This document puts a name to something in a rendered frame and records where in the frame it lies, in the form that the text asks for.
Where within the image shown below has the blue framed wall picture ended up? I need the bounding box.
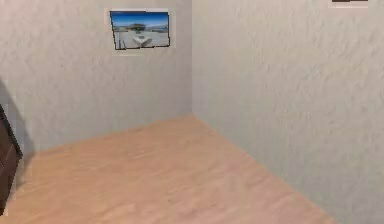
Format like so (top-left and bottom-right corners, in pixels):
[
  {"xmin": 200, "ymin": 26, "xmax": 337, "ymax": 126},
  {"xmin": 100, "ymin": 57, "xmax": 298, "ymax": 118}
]
[{"xmin": 105, "ymin": 8, "xmax": 176, "ymax": 54}]

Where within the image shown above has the dark brown wooden cabinet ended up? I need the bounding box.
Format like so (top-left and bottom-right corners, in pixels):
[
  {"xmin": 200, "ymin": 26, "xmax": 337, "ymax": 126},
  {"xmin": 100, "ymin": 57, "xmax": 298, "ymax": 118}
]
[{"xmin": 0, "ymin": 103, "xmax": 24, "ymax": 216}]

